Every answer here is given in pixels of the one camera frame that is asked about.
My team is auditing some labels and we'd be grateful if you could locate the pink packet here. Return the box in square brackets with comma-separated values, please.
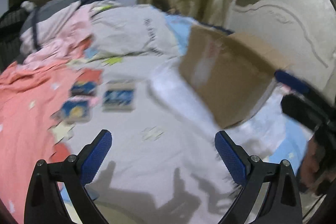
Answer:
[89, 97, 101, 107]

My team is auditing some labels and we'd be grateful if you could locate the cartoon patterned bed quilt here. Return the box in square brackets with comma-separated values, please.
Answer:
[0, 0, 316, 224]

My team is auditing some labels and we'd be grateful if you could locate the brown patterned pillow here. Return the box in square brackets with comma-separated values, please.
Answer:
[153, 0, 181, 15]

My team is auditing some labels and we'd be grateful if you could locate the grey pink folded blanket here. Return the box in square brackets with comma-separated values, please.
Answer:
[19, 0, 114, 64]

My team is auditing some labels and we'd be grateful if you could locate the brown cardboard box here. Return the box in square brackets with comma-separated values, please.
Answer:
[178, 25, 293, 130]

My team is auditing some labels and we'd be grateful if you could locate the starry tissue pack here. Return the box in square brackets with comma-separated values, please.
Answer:
[59, 100, 91, 123]
[102, 80, 135, 111]
[70, 81, 97, 96]

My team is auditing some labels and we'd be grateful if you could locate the right hand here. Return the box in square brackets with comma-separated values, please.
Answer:
[298, 136, 327, 196]

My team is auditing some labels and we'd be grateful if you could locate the white plastic bag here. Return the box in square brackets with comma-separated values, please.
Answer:
[148, 65, 293, 162]

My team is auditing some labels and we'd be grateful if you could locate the cream bed headboard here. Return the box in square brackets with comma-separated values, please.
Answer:
[226, 0, 335, 103]

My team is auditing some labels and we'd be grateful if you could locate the black striped laundry basket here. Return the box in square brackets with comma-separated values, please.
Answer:
[0, 6, 29, 72]

